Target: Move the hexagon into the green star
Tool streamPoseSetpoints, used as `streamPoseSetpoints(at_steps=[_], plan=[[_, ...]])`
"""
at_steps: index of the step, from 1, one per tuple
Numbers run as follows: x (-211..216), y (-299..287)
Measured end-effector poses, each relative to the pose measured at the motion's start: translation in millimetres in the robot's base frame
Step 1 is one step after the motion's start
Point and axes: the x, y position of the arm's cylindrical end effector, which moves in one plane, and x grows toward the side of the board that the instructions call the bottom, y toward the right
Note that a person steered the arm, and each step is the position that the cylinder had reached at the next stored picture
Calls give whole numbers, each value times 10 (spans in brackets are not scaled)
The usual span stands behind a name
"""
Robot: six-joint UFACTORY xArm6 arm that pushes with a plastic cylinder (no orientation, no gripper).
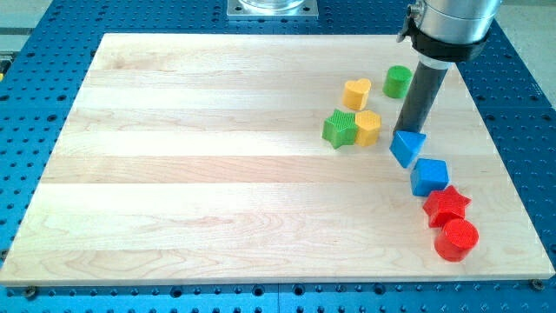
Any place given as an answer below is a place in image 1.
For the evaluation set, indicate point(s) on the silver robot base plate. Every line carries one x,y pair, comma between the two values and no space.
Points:
267,9

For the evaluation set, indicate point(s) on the blue cube block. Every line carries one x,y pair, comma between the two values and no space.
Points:
428,175

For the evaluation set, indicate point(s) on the light wooden board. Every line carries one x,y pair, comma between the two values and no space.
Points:
191,159

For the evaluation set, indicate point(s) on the yellow hexagon block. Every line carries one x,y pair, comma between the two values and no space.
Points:
369,127

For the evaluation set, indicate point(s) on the green cylinder block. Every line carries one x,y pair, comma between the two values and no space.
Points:
397,81

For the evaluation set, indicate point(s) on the yellow heart block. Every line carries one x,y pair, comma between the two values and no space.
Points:
355,93

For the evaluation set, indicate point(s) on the green star block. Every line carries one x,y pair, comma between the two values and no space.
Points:
340,129

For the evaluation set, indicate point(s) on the red cylinder block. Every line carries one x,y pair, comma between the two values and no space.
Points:
456,239

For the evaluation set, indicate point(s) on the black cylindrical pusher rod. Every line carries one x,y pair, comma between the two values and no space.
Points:
421,95

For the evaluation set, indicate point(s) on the blue triangle block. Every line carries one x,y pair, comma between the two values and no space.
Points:
406,146

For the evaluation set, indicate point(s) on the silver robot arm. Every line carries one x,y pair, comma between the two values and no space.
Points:
449,31

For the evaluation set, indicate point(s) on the red star block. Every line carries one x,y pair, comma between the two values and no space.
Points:
442,206

